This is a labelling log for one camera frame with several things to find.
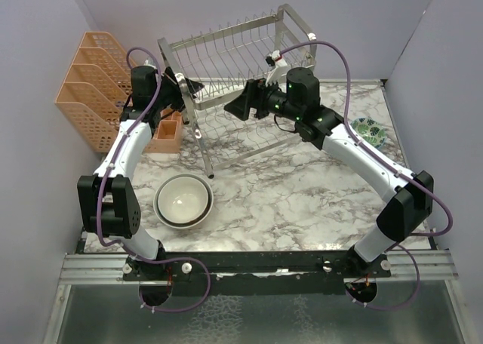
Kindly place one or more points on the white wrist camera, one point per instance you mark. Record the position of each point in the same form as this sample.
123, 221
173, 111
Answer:
149, 62
279, 67

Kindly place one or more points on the green patterned small bowl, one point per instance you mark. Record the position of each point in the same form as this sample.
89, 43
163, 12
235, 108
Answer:
372, 131

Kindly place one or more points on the large cream ceramic bowl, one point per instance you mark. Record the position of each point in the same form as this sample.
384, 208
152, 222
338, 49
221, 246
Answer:
183, 202

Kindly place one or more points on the aluminium frame rail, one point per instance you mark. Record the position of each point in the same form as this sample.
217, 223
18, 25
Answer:
92, 269

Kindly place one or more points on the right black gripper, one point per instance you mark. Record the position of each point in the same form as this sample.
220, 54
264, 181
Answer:
253, 95

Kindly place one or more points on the steel two-tier dish rack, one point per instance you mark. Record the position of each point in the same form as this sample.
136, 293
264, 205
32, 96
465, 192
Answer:
223, 60

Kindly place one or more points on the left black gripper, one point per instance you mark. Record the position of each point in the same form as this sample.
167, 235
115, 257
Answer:
179, 102

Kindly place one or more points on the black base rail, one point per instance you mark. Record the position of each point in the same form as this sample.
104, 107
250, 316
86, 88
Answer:
255, 273

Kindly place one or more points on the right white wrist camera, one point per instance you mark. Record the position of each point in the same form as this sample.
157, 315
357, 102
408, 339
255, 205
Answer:
279, 67

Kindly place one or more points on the orange plastic file organizer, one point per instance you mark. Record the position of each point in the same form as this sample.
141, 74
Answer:
95, 89

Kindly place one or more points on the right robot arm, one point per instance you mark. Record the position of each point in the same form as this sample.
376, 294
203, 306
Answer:
406, 195

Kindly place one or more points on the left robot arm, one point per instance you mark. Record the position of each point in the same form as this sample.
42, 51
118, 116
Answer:
108, 203

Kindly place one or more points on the large teal ceramic bowl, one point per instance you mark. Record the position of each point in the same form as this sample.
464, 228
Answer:
181, 221

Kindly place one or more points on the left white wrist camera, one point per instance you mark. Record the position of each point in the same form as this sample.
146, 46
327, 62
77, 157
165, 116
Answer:
149, 62

